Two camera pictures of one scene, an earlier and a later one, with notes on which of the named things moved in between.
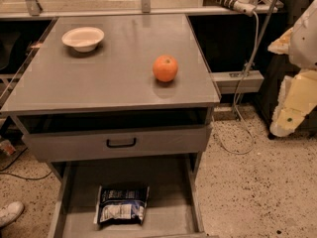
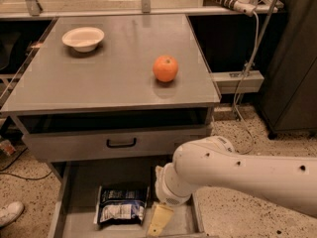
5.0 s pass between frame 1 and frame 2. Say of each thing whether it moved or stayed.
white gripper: moved
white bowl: stayed
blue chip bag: stayed
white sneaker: stayed
